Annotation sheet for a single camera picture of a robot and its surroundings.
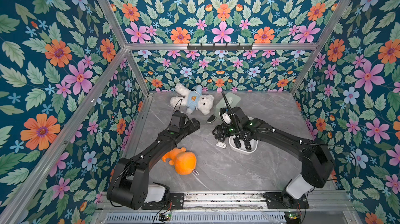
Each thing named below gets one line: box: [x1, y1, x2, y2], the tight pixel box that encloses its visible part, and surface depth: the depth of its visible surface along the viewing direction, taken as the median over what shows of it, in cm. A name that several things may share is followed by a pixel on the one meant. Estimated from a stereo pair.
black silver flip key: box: [206, 114, 217, 124], surface depth 106 cm
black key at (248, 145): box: [244, 140, 252, 151], surface depth 92 cm
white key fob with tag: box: [215, 142, 227, 149], surface depth 93 cm
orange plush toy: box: [161, 146, 197, 176], surface depth 81 cm
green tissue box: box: [215, 92, 242, 109], surface depth 106 cm
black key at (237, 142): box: [232, 137, 242, 149], surface depth 95 cm
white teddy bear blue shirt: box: [170, 83, 215, 116], surface depth 107 cm
